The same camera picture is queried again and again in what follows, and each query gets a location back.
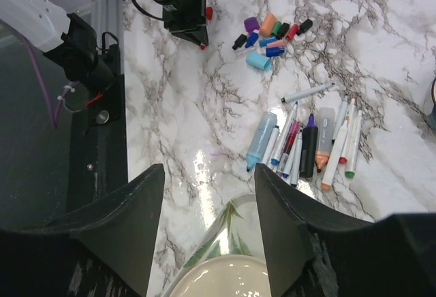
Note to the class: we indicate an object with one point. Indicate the red thin marker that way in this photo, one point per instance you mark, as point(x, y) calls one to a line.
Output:
point(208, 17)

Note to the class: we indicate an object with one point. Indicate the floral rectangular tray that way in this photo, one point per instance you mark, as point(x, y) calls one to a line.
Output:
point(236, 231)

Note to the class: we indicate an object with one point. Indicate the pink and cream plate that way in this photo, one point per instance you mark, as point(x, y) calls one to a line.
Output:
point(229, 275)

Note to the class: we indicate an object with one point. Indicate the purple marker cap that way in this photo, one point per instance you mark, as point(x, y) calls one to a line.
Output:
point(251, 25)

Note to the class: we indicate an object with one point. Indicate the pink pen cap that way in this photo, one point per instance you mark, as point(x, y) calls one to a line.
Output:
point(276, 44)

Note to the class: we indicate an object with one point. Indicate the dark rimmed ceramic bowl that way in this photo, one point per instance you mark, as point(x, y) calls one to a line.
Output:
point(429, 105)

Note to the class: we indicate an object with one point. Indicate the light blue marker cap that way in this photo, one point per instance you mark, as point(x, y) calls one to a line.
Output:
point(258, 61)

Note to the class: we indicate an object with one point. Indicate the orange highlighter clear cap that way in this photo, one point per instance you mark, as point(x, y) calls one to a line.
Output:
point(325, 124)

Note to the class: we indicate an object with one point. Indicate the green pen cap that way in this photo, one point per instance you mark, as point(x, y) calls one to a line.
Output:
point(276, 28)

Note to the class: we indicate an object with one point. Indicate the maroon gel pen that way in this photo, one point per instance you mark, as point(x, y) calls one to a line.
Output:
point(288, 145)

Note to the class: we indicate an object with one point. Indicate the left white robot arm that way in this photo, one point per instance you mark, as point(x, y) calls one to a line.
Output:
point(71, 43)

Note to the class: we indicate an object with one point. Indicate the green white marker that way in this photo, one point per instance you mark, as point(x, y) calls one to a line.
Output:
point(350, 169)

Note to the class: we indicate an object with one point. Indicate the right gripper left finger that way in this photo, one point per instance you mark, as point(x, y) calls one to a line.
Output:
point(105, 248)

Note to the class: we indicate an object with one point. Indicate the red capped white marker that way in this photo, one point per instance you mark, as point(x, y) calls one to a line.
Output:
point(350, 123)

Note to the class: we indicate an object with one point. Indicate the black pen cap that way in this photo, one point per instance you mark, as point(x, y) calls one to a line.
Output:
point(304, 27)
point(282, 31)
point(239, 42)

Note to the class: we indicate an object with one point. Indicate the pink capped white marker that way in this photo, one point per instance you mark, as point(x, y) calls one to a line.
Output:
point(335, 155)

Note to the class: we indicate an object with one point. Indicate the white pen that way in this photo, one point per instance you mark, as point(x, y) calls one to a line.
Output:
point(307, 92)

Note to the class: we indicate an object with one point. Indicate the red pen cap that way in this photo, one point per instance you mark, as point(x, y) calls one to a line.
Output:
point(292, 32)

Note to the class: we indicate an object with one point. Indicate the blue capped white marker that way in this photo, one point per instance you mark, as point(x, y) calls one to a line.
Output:
point(276, 154)

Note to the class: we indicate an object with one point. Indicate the black capped white marker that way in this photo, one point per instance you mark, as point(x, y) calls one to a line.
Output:
point(341, 116)

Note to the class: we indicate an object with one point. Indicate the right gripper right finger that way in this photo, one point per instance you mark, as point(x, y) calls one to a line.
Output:
point(313, 250)

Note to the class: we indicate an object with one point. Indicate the dark blue pen cap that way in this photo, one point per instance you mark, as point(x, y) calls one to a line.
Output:
point(274, 51)

